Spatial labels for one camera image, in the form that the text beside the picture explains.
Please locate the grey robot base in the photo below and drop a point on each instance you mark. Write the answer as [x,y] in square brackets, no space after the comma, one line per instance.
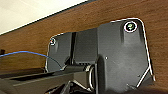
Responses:
[123,50]

